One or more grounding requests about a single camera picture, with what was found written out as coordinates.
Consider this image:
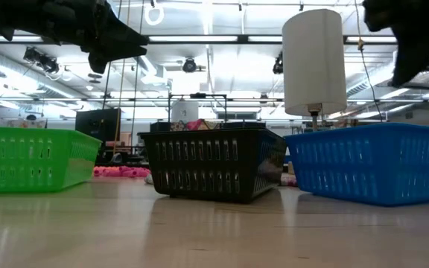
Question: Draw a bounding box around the black hanging cable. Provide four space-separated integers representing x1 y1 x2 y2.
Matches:
130 46 143 150
354 0 384 122
101 61 112 111

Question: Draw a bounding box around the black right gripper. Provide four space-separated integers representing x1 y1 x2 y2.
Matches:
363 0 429 88

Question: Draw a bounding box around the blue plastic basket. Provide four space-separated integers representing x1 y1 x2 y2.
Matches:
284 123 429 207

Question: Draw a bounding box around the pink fabric bundle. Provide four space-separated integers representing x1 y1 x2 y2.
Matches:
186 118 210 131

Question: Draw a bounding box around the green plastic basket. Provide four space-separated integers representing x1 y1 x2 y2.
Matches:
0 125 103 194

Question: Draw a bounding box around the white hanging ring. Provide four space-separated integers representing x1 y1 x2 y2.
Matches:
144 2 165 26

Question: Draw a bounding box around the white shade table lamp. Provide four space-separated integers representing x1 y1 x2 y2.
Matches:
282 8 348 132

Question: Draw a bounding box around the white cylindrical container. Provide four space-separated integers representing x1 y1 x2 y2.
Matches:
171 99 200 124

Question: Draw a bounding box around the black plastic basket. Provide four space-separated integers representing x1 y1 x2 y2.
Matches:
139 128 288 204

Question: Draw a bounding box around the black equipment box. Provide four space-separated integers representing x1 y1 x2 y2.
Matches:
74 108 121 143

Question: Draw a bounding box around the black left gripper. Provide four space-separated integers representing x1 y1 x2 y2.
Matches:
42 0 149 74

